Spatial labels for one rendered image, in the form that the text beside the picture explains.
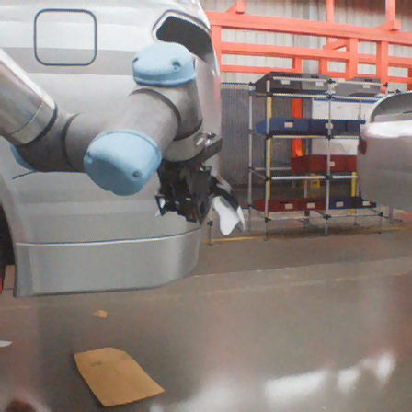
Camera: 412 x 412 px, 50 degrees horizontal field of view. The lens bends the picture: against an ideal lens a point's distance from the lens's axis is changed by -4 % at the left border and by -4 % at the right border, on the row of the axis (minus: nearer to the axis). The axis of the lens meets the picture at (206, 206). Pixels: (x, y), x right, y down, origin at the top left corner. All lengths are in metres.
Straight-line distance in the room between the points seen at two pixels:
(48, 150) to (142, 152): 0.14
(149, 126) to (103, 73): 0.81
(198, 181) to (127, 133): 0.22
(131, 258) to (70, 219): 0.21
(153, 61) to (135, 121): 0.09
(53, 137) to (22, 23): 0.81
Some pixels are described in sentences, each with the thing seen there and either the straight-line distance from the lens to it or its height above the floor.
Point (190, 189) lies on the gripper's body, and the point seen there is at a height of 1.11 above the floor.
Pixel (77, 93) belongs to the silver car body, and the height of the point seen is 1.32.
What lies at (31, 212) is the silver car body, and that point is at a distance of 1.33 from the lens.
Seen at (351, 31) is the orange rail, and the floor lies 3.10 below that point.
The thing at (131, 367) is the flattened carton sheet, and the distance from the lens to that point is 2.52.
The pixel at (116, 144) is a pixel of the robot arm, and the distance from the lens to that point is 0.49.
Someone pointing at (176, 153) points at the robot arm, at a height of 1.17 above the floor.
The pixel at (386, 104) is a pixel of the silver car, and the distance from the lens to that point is 3.72.
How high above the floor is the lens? 1.19
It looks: 8 degrees down
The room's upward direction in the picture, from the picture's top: straight up
